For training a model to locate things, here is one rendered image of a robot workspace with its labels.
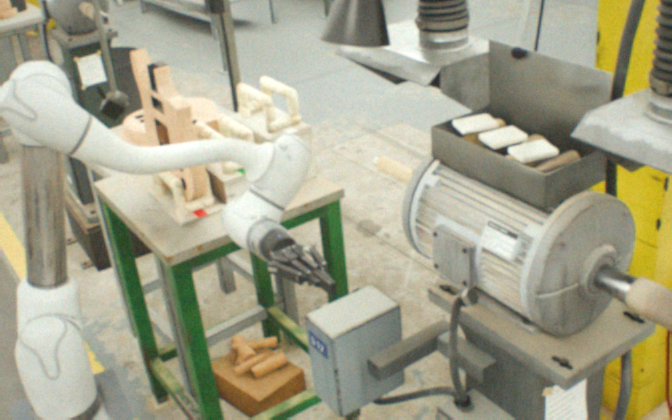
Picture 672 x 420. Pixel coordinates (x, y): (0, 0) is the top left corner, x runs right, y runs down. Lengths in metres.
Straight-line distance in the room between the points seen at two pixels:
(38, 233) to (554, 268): 1.21
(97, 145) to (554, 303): 0.98
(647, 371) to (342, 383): 1.47
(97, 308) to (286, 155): 2.07
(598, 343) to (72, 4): 2.89
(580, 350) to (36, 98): 1.15
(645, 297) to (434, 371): 1.88
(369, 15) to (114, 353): 2.29
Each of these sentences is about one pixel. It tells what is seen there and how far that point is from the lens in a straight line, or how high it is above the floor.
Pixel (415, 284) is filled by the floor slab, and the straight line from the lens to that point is 3.58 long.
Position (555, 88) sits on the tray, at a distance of 1.42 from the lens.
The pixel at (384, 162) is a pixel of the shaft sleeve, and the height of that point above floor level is 1.26.
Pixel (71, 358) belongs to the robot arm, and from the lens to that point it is 1.93.
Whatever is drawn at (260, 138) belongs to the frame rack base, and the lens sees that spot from 2.38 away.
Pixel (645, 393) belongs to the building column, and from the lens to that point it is 2.86.
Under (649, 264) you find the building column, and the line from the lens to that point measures 2.54.
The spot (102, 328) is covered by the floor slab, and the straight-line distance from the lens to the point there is 3.64.
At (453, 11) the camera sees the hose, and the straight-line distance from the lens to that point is 1.56.
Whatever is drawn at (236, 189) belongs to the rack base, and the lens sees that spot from 2.33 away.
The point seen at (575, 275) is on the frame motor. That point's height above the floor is 1.27.
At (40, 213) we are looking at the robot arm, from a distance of 1.96.
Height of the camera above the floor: 2.00
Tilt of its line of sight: 28 degrees down
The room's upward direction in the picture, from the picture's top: 6 degrees counter-clockwise
